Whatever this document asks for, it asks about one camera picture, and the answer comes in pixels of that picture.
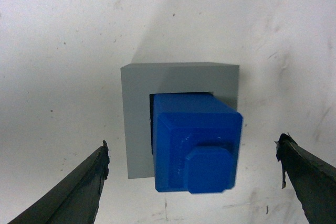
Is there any gray cube base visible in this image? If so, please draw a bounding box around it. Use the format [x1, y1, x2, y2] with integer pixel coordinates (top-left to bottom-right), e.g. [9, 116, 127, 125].
[120, 62, 239, 179]

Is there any blue block with knob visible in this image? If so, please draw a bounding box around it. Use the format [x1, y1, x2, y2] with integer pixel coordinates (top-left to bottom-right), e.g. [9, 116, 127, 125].
[152, 93, 243, 194]

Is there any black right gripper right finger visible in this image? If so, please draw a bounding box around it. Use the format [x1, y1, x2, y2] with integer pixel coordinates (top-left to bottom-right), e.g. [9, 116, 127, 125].
[276, 133, 335, 223]

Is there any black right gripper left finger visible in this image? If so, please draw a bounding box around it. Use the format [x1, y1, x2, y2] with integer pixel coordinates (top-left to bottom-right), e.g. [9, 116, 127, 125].
[10, 141, 110, 223]

